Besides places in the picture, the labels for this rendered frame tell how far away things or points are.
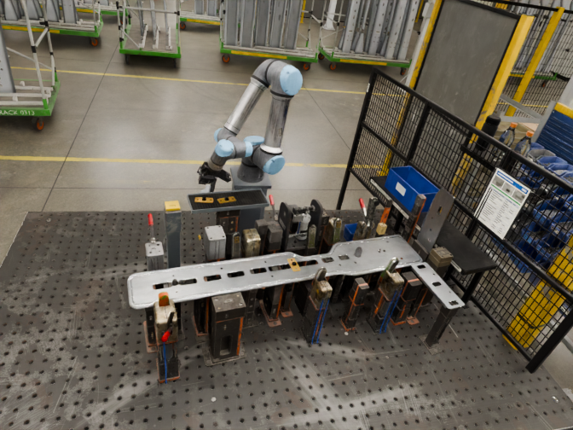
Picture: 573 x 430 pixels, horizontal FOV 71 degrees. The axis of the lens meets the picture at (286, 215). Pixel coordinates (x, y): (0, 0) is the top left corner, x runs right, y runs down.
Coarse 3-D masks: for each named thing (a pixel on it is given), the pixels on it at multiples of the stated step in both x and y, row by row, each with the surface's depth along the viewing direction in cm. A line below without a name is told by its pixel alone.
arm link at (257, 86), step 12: (264, 72) 186; (252, 84) 191; (264, 84) 190; (252, 96) 191; (240, 108) 192; (252, 108) 196; (228, 120) 195; (240, 120) 194; (216, 132) 198; (228, 132) 194
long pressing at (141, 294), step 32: (256, 256) 185; (288, 256) 189; (320, 256) 192; (352, 256) 195; (384, 256) 199; (416, 256) 203; (128, 288) 160; (192, 288) 164; (224, 288) 166; (256, 288) 170
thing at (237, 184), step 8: (232, 168) 228; (232, 176) 221; (264, 176) 226; (232, 184) 231; (240, 184) 215; (248, 184) 217; (256, 184) 218; (264, 184) 219; (264, 192) 224; (248, 208) 226; (256, 208) 227; (264, 208) 232; (240, 216) 228; (248, 216) 229; (256, 216) 230; (240, 224) 232; (248, 224) 233; (240, 232) 235; (240, 240) 237
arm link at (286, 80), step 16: (272, 64) 184; (272, 80) 184; (288, 80) 179; (272, 96) 189; (288, 96) 185; (272, 112) 190; (272, 128) 194; (272, 144) 198; (256, 160) 206; (272, 160) 200
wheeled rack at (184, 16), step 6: (186, 0) 991; (180, 6) 999; (180, 12) 975; (186, 12) 977; (192, 12) 963; (180, 18) 931; (186, 18) 933; (198, 18) 947; (204, 18) 949; (210, 18) 951; (216, 18) 975; (180, 24) 946; (216, 24) 952; (222, 24) 954
